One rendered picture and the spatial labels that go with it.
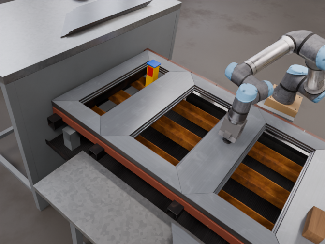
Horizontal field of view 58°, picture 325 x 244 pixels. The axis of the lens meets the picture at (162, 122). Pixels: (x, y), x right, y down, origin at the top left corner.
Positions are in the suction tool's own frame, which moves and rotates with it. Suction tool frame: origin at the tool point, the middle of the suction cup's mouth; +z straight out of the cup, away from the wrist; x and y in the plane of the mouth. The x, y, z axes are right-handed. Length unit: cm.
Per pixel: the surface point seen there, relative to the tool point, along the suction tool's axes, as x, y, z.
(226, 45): 246, -106, 86
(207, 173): -21.9, 2.7, 0.2
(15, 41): -37, -101, -20
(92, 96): -20, -68, 2
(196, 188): -30.9, 3.2, 0.4
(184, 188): -34.3, -0.1, 0.3
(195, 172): -24.8, -1.2, 0.3
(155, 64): 21, -60, -4
